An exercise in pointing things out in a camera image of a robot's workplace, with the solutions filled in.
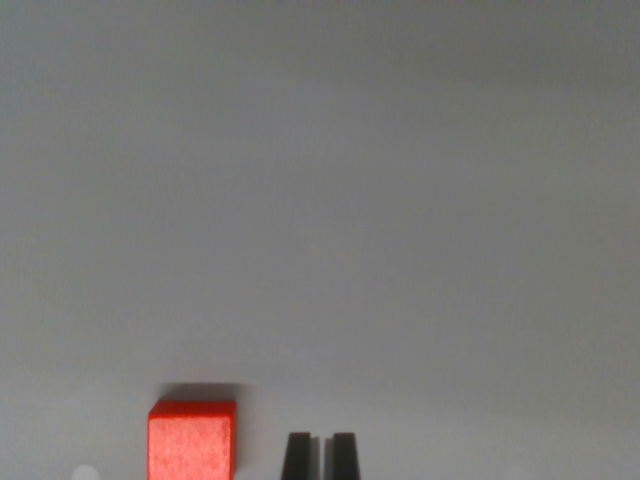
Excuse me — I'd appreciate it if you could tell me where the red wooden block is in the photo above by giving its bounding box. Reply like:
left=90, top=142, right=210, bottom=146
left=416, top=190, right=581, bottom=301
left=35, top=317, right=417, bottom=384
left=147, top=400, right=238, bottom=480

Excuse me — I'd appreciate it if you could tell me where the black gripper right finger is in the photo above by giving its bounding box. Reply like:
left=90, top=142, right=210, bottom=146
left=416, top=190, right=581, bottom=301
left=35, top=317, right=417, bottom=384
left=331, top=432, right=363, bottom=480

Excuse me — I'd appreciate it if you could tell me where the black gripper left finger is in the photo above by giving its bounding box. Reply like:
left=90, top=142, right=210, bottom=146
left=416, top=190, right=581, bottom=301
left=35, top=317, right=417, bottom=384
left=281, top=432, right=313, bottom=480

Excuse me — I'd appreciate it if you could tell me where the white plastic tray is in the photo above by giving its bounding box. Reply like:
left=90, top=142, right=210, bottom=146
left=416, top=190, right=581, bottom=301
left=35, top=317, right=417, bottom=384
left=0, top=0, right=640, bottom=480

